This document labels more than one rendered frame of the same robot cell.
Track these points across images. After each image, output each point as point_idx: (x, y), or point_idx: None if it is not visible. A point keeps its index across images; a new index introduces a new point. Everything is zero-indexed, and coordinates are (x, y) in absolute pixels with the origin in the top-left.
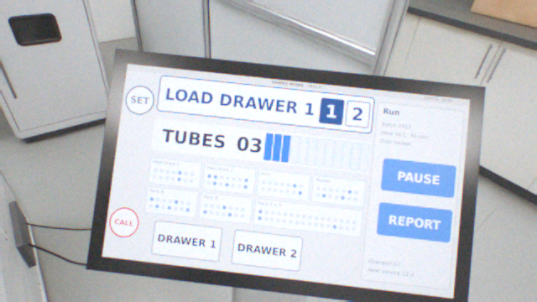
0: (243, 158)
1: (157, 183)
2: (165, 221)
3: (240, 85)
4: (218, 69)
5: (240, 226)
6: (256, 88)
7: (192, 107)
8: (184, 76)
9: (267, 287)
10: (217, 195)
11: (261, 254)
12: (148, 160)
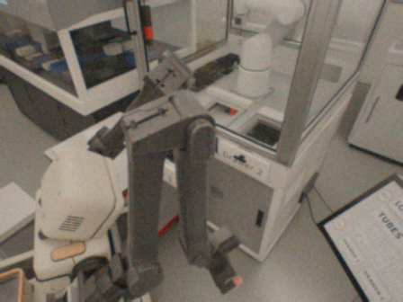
0: (400, 250)
1: (361, 224)
2: (351, 237)
3: None
4: None
5: (372, 267)
6: None
7: (401, 215)
8: None
9: (360, 294)
10: (376, 250)
11: (370, 283)
12: (365, 215)
